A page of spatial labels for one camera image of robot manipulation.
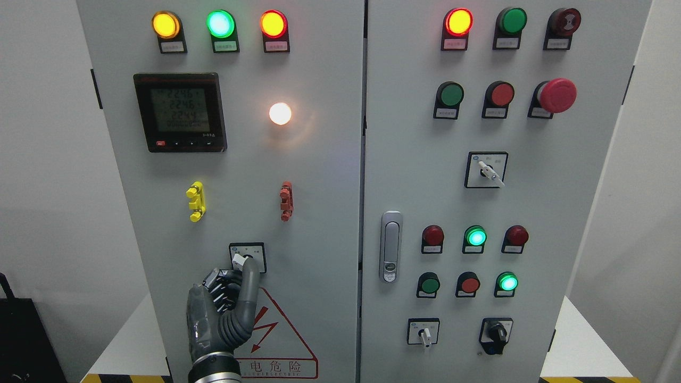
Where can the green lit indicator light top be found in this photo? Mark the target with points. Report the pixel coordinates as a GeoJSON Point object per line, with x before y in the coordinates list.
{"type": "Point", "coordinates": [224, 35]}

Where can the red-orange indicator light left door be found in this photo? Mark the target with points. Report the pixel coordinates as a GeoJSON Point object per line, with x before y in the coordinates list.
{"type": "Point", "coordinates": [274, 26]}

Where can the green lit button lower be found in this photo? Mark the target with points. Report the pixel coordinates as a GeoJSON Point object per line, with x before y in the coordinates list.
{"type": "Point", "coordinates": [505, 285]}

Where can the red lit indicator right door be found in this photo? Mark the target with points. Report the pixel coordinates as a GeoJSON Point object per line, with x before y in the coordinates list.
{"type": "Point", "coordinates": [455, 30]}

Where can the red push button upper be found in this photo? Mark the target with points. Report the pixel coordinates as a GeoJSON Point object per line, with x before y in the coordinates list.
{"type": "Point", "coordinates": [498, 96]}

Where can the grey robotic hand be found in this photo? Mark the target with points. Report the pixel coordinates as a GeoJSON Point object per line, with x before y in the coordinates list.
{"type": "Point", "coordinates": [212, 331]}

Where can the yellow terminal clip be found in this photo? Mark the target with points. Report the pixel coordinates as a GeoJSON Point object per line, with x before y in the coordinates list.
{"type": "Point", "coordinates": [196, 201]}

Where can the black digital power meter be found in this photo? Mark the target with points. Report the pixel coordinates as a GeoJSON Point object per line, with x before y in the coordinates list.
{"type": "Point", "coordinates": [181, 112]}

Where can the green push button lower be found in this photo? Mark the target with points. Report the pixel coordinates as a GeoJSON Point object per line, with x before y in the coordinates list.
{"type": "Point", "coordinates": [428, 285]}

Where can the red terminal clip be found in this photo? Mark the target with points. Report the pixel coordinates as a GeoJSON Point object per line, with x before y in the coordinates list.
{"type": "Point", "coordinates": [286, 201]}

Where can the grey cabinet door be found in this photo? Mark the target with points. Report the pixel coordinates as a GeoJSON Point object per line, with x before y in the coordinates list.
{"type": "Point", "coordinates": [416, 165]}
{"type": "Point", "coordinates": [312, 259]}

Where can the left grey cabinet door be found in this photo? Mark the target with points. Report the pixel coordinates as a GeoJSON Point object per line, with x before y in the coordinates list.
{"type": "Point", "coordinates": [312, 259]}

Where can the dark red indicator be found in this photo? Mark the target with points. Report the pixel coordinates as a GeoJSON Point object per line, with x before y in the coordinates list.
{"type": "Point", "coordinates": [432, 240]}
{"type": "Point", "coordinates": [515, 239]}

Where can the white platform base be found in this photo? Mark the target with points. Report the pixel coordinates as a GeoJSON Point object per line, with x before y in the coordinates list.
{"type": "Point", "coordinates": [577, 353]}

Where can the white rotary switch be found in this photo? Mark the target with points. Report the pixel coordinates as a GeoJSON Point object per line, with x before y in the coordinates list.
{"type": "Point", "coordinates": [423, 332]}
{"type": "Point", "coordinates": [485, 169]}

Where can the white rotary switch upper right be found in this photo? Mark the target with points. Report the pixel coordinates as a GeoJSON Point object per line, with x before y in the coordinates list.
{"type": "Point", "coordinates": [485, 169]}

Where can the red electric hazard warning sticker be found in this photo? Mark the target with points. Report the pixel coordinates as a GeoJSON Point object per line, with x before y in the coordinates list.
{"type": "Point", "coordinates": [275, 349]}

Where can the dark red indicator left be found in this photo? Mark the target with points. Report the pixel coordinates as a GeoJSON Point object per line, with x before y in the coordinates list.
{"type": "Point", "coordinates": [432, 240]}

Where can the black rotary selector knob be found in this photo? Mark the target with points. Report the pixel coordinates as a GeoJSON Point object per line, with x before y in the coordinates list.
{"type": "Point", "coordinates": [494, 334]}

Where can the red emergency stop mushroom button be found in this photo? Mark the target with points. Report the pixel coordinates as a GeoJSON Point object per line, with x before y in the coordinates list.
{"type": "Point", "coordinates": [552, 97]}

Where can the green lit indicator middle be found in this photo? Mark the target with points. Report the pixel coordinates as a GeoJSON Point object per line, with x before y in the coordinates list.
{"type": "Point", "coordinates": [474, 240]}

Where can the white rotary switch lower right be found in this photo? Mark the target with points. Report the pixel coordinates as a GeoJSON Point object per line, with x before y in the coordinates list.
{"type": "Point", "coordinates": [423, 332]}

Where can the silver door latch handle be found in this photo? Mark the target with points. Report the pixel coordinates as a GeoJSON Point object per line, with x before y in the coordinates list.
{"type": "Point", "coordinates": [390, 247]}

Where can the green push button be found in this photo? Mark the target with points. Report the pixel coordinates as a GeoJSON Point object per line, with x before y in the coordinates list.
{"type": "Point", "coordinates": [428, 285]}
{"type": "Point", "coordinates": [449, 96]}

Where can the red push button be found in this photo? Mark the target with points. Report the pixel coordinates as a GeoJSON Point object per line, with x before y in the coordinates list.
{"type": "Point", "coordinates": [467, 285]}
{"type": "Point", "coordinates": [498, 96]}

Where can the black bag at left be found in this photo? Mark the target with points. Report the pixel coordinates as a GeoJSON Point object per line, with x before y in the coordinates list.
{"type": "Point", "coordinates": [26, 353]}

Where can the yellow indicator light top left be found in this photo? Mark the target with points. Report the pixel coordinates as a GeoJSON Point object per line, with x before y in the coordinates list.
{"type": "Point", "coordinates": [169, 32]}

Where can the dark red buzzer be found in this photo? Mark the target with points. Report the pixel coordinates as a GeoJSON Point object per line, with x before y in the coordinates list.
{"type": "Point", "coordinates": [561, 25]}

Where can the green unlit indicator top right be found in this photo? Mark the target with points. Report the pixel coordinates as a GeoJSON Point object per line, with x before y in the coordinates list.
{"type": "Point", "coordinates": [509, 24]}

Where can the dark red indicator right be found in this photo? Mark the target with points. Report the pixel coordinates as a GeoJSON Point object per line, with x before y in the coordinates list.
{"type": "Point", "coordinates": [515, 239]}

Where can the right grey cabinet door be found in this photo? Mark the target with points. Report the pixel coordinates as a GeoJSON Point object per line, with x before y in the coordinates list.
{"type": "Point", "coordinates": [416, 165]}

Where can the robot forearm with silver cuff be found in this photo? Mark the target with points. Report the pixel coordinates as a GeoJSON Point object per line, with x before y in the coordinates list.
{"type": "Point", "coordinates": [215, 367]}

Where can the clear light bulb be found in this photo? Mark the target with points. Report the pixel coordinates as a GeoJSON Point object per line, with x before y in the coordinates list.
{"type": "Point", "coordinates": [280, 113]}

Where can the green push button upper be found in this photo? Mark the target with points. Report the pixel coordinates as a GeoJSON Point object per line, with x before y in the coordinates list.
{"type": "Point", "coordinates": [449, 96]}

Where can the white rotary switch door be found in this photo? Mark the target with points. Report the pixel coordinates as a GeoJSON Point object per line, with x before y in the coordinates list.
{"type": "Point", "coordinates": [239, 252]}

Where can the red push button lower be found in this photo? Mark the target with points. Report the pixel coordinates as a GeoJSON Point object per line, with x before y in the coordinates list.
{"type": "Point", "coordinates": [467, 285]}

